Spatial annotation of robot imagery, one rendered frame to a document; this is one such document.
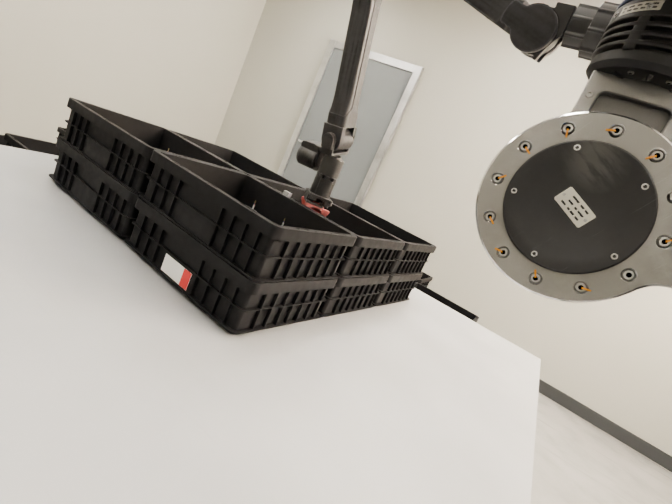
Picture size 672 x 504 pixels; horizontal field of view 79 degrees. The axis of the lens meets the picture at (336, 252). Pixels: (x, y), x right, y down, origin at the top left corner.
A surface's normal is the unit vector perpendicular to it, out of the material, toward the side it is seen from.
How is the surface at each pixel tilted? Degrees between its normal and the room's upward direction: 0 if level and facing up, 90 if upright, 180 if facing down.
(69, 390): 0
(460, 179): 90
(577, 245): 90
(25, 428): 0
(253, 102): 90
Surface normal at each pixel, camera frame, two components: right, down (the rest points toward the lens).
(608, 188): -0.46, 0.00
